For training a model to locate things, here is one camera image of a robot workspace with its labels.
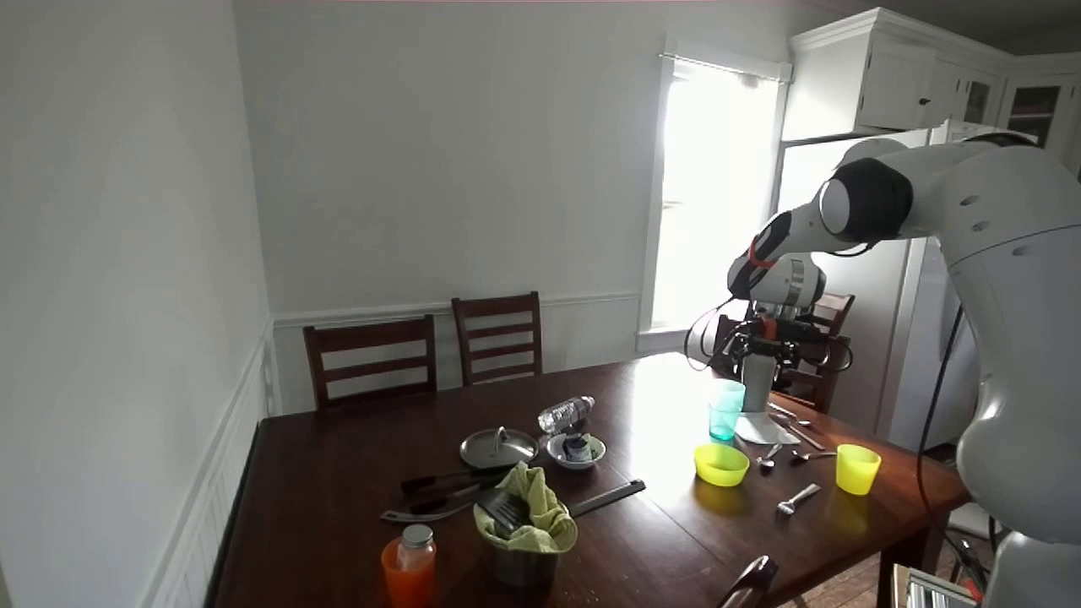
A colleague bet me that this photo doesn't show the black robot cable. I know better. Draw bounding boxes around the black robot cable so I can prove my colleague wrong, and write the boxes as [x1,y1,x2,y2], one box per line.
[914,301,971,519]

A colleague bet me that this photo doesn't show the small metal pot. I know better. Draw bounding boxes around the small metal pot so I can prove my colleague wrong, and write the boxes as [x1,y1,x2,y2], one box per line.
[483,538,563,599]

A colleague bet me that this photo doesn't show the white tall cabinet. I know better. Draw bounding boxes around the white tall cabinet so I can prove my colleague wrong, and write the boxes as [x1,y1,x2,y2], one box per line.
[785,6,1081,453]

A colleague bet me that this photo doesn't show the bright window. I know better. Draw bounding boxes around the bright window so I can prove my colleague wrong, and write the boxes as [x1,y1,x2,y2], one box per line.
[646,54,787,341]

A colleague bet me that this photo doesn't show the orange bottle with white cap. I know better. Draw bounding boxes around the orange bottle with white cap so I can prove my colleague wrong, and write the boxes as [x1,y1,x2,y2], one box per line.
[380,519,438,608]

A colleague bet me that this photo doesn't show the silver metal fork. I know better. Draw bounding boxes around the silver metal fork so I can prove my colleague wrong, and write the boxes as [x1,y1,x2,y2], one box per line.
[766,403,818,438]

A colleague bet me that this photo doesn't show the yellow plastic bowl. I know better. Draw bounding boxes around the yellow plastic bowl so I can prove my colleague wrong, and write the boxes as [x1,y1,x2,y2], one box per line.
[692,438,755,490]

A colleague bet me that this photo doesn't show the yellow cloth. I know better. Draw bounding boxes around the yellow cloth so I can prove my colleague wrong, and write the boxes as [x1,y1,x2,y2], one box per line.
[471,461,582,557]

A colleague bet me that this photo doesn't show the clear plastic water bottle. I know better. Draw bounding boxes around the clear plastic water bottle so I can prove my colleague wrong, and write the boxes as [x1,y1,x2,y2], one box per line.
[534,393,603,436]

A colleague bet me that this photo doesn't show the translucent green plastic cup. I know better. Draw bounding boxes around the translucent green plastic cup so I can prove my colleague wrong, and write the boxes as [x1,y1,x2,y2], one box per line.
[707,376,749,446]

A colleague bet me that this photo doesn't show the small yellow plastic cup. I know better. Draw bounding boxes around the small yellow plastic cup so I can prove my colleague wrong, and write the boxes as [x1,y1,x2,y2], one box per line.
[831,444,885,500]

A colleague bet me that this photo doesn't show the small white patterned bowl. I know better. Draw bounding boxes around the small white patterned bowl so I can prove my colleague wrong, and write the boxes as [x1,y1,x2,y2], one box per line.
[541,428,613,472]

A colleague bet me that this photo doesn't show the large silver spoon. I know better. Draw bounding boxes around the large silver spoon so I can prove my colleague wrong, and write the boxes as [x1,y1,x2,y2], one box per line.
[773,481,825,519]

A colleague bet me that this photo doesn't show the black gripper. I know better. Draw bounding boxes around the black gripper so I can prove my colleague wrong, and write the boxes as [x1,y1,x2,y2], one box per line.
[723,312,820,418]

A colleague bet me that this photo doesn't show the black kitchen tongs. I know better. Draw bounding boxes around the black kitchen tongs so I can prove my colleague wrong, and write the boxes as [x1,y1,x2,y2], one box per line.
[380,463,518,529]

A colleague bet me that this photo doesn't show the glass pot lid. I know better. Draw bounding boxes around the glass pot lid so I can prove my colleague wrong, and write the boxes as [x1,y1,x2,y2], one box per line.
[456,422,541,472]

